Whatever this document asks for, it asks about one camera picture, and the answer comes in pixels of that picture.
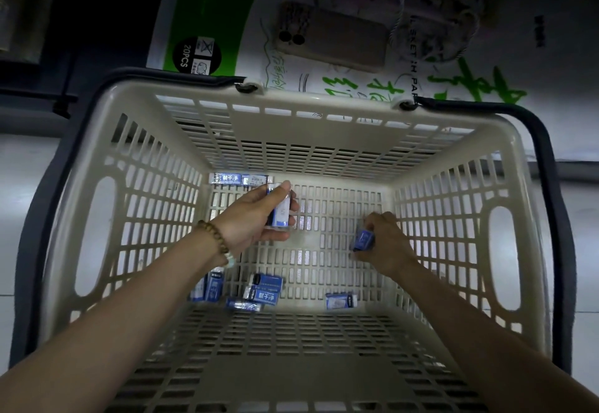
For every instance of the person's right hand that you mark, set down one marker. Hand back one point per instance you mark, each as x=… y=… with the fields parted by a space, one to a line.
x=393 y=249

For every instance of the person's left hand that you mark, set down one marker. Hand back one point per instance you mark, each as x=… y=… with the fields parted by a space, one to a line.
x=243 y=225

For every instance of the single blue packaged eraser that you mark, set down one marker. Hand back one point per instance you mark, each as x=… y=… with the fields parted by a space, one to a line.
x=362 y=239

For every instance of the blue packaged eraser bundle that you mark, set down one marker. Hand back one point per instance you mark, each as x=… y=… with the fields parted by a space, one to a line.
x=283 y=216

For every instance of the pile of mixed packaged erasers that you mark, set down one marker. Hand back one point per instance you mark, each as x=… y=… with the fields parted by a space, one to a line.
x=264 y=288

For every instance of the beige plastic shopping basket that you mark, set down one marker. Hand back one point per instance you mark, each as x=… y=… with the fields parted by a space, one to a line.
x=304 y=136

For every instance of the person's right forearm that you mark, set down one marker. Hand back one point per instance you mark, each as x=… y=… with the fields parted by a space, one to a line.
x=482 y=347

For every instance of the person's left forearm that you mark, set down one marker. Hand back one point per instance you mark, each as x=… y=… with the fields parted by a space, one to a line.
x=107 y=333

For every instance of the green and white paper pack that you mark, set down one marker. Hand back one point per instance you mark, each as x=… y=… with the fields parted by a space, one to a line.
x=215 y=5

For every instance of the dark metal shelf unit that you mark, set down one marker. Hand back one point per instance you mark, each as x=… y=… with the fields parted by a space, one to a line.
x=33 y=117

